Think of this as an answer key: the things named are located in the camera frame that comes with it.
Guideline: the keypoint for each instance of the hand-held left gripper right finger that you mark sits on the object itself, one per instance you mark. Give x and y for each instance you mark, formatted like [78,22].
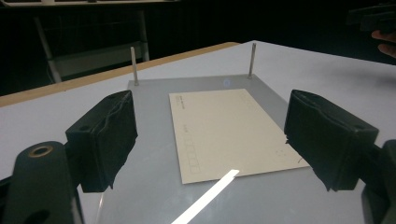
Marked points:
[327,137]

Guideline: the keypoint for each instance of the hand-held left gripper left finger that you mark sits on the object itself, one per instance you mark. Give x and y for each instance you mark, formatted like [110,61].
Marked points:
[102,140]

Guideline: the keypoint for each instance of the clear acrylic photo frame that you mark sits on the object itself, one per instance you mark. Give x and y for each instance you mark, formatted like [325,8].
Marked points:
[149,174]

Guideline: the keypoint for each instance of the metal frame post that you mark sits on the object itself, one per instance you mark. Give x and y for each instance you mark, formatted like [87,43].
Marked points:
[134,65]
[252,60]

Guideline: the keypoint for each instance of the picture postcard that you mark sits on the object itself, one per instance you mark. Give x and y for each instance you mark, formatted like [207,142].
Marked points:
[230,133]

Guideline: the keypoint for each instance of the white table board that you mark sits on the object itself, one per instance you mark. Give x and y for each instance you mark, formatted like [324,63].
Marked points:
[311,71]

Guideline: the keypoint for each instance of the white metal stand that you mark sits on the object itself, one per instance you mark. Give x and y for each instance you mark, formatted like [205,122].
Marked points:
[93,59]

